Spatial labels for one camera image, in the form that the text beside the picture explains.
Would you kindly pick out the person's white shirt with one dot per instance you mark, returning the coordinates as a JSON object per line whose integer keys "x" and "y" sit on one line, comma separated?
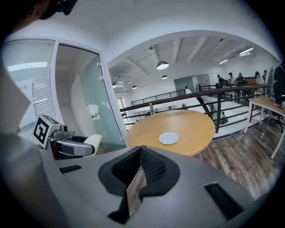
{"x": 17, "y": 167}

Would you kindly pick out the white window blinds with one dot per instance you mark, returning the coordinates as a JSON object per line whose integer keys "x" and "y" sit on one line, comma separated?
{"x": 33, "y": 73}

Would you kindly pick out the round wooden table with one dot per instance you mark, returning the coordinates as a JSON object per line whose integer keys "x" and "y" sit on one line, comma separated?
{"x": 184, "y": 124}

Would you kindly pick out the black head-worn camera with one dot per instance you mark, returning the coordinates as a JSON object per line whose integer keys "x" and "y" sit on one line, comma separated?
{"x": 65, "y": 5}

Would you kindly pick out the large dome pendant lamp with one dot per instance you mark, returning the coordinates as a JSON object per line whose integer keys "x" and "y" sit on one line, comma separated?
{"x": 162, "y": 65}

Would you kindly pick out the black office chair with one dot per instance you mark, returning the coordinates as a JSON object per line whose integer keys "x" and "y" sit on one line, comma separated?
{"x": 277, "y": 116}

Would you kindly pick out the black metal railing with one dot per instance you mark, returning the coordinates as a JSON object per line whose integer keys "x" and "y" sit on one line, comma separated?
{"x": 219, "y": 104}

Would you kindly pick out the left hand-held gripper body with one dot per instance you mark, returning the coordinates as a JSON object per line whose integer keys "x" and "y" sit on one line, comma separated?
{"x": 42, "y": 131}

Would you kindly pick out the clear plastic bottle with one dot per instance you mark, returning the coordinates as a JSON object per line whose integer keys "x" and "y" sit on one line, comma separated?
{"x": 152, "y": 110}
{"x": 263, "y": 134}

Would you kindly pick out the white round coaster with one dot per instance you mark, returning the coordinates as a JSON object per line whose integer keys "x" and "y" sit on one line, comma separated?
{"x": 168, "y": 138}

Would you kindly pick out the white-legged wooden desk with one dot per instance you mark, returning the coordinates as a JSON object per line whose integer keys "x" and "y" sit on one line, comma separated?
{"x": 265, "y": 101}

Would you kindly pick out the white curved item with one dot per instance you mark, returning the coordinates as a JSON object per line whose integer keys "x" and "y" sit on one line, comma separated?
{"x": 94, "y": 140}

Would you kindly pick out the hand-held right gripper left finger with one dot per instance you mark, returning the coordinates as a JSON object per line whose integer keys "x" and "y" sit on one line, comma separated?
{"x": 89, "y": 178}

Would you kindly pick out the black bag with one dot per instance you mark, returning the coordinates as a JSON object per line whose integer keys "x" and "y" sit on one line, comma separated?
{"x": 279, "y": 82}

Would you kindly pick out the ceiling tube light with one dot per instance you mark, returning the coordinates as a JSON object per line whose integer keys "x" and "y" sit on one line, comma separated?
{"x": 223, "y": 61}
{"x": 246, "y": 51}

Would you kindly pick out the white hanging coat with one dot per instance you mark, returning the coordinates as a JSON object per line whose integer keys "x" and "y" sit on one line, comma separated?
{"x": 270, "y": 75}

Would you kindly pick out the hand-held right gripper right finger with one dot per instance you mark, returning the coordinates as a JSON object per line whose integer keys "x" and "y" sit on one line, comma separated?
{"x": 191, "y": 178}

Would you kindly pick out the frosted glass door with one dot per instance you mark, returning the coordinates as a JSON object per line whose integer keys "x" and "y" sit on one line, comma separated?
{"x": 93, "y": 93}

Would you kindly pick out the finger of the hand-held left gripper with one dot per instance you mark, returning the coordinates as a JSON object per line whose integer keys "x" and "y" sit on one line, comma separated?
{"x": 80, "y": 139}
{"x": 78, "y": 148}

